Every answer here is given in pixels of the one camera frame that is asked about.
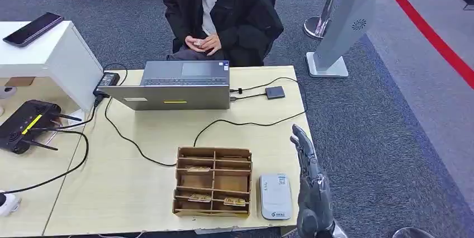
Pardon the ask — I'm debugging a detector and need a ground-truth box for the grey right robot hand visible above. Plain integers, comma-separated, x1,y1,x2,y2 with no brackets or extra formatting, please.
290,124,336,238

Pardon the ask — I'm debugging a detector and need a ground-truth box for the person's left hand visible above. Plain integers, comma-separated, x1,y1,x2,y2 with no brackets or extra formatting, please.
199,33,222,57

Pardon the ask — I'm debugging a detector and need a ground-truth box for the person's right hand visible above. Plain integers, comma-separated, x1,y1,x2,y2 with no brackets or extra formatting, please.
184,35,203,52

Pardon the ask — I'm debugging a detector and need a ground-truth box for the white card reader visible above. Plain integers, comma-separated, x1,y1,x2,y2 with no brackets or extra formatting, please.
258,173,293,221

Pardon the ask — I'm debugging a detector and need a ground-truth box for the grey laptop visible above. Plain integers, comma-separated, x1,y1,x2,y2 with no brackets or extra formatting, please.
97,60,231,112

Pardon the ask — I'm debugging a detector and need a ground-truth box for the person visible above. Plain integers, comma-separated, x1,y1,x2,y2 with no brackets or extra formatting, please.
163,0,285,68

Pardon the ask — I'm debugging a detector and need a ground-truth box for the small black hub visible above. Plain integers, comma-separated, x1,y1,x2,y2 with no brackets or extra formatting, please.
264,85,286,101

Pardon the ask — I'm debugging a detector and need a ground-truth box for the black power adapter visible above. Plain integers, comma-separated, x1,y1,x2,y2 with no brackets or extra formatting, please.
96,72,121,89

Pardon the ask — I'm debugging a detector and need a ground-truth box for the wooden card box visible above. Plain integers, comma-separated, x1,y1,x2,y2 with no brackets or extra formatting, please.
172,146,254,218

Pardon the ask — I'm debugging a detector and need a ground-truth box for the black plug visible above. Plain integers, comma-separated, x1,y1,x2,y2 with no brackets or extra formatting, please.
92,89,111,108

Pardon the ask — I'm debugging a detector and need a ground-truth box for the grey slanted display stand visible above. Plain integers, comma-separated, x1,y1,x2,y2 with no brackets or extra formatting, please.
306,0,379,79

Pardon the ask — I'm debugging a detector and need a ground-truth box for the white desk riser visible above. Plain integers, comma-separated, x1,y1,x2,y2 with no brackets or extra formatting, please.
0,20,105,113

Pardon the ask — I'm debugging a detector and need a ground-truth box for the black smartphone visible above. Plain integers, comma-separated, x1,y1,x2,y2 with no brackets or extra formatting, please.
2,12,65,48

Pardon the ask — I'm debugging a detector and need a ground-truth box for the brown cardboard piece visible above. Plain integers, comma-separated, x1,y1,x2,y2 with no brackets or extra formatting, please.
4,77,36,88

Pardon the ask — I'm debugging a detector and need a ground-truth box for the black router with yellow strip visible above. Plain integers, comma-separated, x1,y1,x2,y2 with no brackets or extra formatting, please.
0,99,83,155

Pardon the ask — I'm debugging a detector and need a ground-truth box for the white round device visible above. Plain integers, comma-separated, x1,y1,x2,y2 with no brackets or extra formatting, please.
0,85,18,101

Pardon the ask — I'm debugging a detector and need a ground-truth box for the small white device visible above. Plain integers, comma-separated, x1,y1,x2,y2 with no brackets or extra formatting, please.
0,190,22,218

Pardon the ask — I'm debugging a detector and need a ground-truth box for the short black hub cable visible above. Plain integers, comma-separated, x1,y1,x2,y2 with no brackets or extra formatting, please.
229,92,267,102

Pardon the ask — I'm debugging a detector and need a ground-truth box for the thin black adapter cable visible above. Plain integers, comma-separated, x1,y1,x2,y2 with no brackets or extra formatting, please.
102,63,129,86

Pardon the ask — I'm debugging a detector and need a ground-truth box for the chrome stanchion post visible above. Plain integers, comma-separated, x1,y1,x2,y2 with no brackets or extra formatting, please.
303,0,347,41

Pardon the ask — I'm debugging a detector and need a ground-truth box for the long black cable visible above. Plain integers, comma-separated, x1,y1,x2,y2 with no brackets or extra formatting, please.
103,77,309,168

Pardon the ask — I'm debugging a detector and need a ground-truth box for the black cable to plug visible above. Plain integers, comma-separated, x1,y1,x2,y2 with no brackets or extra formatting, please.
29,104,98,132

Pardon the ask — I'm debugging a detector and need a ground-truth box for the black router power cable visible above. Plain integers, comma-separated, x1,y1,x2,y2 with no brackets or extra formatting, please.
0,128,90,196

